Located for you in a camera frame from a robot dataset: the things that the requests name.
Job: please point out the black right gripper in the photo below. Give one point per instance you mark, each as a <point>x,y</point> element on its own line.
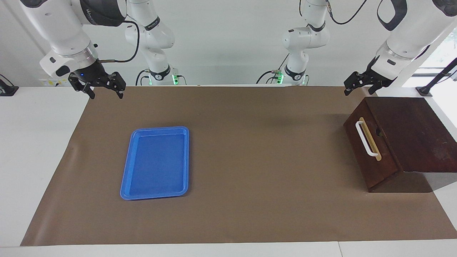
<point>89,73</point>

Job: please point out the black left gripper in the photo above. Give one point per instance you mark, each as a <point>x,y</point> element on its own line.
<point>375,75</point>

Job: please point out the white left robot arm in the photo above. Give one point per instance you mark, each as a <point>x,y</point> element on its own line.
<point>410,35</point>

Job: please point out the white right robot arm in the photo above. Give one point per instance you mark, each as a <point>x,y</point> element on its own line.
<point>60,25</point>

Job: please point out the dark wooden drawer cabinet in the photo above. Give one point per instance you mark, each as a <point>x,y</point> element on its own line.
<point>421,135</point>

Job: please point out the black stand with pole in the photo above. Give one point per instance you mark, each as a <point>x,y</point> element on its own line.
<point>437,76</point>

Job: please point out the black stand base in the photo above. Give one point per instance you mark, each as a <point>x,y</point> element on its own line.
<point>7,89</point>

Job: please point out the blue plastic tray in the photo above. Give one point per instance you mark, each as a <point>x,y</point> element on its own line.
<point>157,164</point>

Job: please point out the brown table mat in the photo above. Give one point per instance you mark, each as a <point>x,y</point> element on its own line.
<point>250,160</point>

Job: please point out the white wall socket box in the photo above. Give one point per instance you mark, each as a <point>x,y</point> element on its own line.
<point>48,82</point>

